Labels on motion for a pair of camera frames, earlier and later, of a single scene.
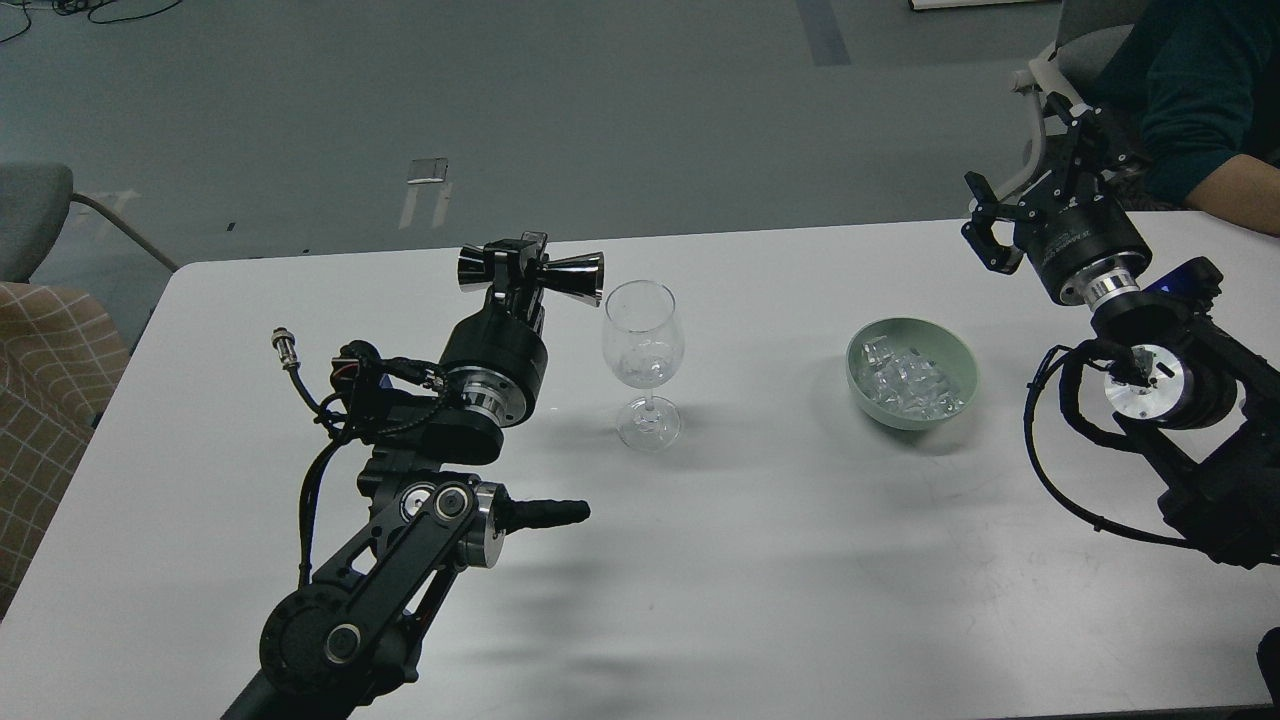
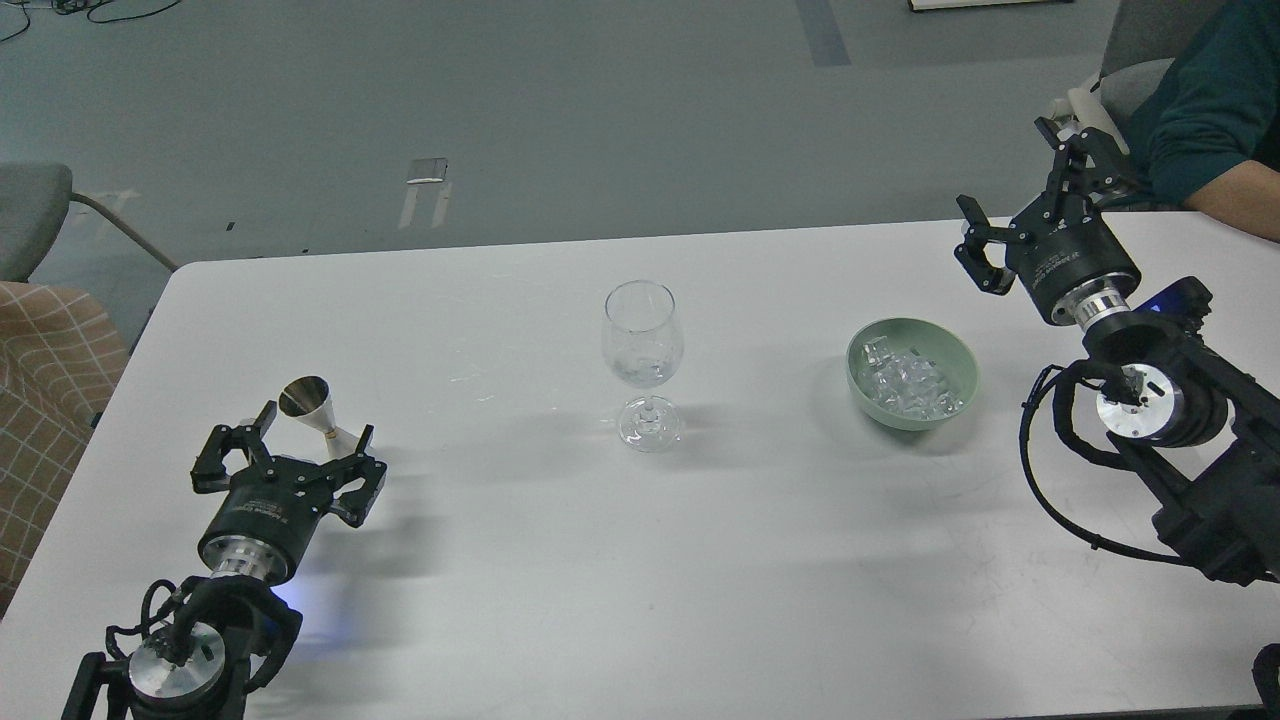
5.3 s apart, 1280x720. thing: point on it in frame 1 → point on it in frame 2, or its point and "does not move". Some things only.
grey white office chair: x=1088 y=34 → x=1145 y=39
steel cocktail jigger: x=581 y=276 → x=308 y=399
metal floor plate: x=432 y=170 does not move
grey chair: x=35 y=200 does not move
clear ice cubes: x=906 y=382 does not move
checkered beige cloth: x=61 y=356 does not move
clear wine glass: x=643 y=340 does not move
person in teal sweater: x=1189 y=110 does not move
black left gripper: x=498 y=359 → x=265 y=520
